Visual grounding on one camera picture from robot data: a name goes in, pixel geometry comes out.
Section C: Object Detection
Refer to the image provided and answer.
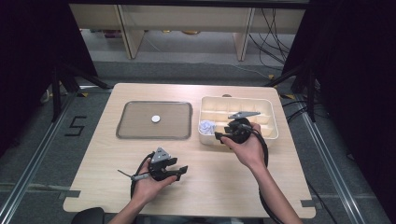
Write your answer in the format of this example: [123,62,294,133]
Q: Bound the grey metal tray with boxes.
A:
[115,100,193,141]

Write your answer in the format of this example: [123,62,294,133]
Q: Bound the light wooden desk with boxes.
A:
[68,3,306,62]

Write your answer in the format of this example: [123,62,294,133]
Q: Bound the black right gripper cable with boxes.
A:
[247,123,285,224]

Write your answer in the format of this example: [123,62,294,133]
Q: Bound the black chair part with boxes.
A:
[70,206,106,224]

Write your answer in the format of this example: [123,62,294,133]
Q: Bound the black curtain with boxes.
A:
[0,0,98,157]
[281,0,396,218]

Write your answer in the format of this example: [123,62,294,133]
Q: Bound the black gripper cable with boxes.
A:
[247,123,285,224]
[129,151,156,200]

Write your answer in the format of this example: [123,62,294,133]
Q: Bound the person's left hand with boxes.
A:
[132,175,178,206]

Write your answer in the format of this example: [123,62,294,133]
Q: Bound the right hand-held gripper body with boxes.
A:
[227,111,262,145]

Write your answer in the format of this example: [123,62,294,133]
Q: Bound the grey tape strip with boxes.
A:
[300,199,318,209]
[58,189,81,201]

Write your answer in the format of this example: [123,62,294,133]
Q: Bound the metal floor rail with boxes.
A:
[298,105,386,224]
[0,90,80,224]

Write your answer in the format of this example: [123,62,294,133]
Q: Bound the black floor cables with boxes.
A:
[247,8,298,71]

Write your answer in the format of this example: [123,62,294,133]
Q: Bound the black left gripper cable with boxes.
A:
[129,151,156,200]

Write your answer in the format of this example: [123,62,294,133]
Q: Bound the black metal stand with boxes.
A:
[264,61,318,123]
[50,60,111,123]

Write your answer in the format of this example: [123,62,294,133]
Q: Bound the cream divided plastic box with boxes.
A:
[197,95,280,147]

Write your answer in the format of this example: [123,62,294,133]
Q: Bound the white sock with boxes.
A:
[198,119,218,136]

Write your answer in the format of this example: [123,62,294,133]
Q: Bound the person's right hand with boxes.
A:
[220,122,268,172]

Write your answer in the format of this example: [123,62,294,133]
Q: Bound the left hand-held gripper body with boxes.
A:
[148,147,174,182]

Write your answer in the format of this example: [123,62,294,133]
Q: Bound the grey cable plug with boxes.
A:
[117,169,151,182]

